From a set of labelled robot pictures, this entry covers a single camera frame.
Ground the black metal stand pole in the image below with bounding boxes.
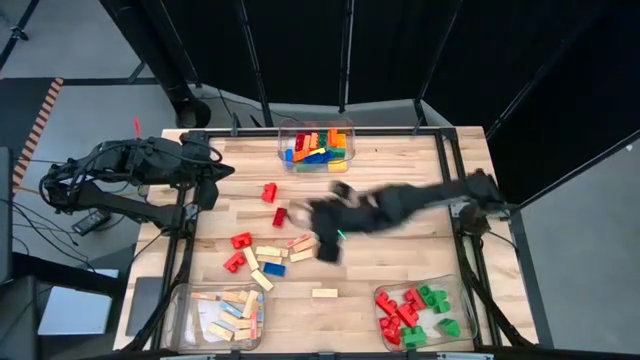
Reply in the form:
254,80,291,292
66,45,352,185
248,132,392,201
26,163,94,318
237,0,274,127
413,0,461,134
338,0,355,114
487,0,601,140
504,130,640,214

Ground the wooden block dog face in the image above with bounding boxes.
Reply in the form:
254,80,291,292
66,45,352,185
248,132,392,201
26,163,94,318
249,268,276,293

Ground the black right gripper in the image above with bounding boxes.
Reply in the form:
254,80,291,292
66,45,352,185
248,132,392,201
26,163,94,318
305,197,354,265

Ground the clear container edge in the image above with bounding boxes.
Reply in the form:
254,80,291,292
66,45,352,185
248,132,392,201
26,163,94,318
373,273,479,353
172,282,266,353

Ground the white box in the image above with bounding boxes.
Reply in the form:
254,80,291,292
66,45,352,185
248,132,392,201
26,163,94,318
37,285,114,336

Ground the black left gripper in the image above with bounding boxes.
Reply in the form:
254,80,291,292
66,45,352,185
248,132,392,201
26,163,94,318
179,132,235,211

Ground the dark grey flat plate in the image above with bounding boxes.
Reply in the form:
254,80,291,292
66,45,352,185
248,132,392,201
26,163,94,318
124,276,165,337

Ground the black curtain backdrop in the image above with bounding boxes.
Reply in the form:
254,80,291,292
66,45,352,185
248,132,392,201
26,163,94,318
99,0,640,206

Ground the clear container left edge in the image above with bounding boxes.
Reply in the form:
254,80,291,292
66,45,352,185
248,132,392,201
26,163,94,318
172,282,266,353

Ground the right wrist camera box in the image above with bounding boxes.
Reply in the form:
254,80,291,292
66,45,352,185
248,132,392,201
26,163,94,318
329,180,357,202

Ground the clear plastic bin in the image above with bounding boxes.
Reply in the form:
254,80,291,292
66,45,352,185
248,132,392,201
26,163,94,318
277,118,356,175

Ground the black mat striped edge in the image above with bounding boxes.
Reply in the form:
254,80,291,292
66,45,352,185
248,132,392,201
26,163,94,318
0,77,65,194

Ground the clear container right edge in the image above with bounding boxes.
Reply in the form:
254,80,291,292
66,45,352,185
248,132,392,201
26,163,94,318
373,273,479,353

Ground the black power adapter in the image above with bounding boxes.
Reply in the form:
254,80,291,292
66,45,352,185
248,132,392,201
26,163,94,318
71,209,112,236

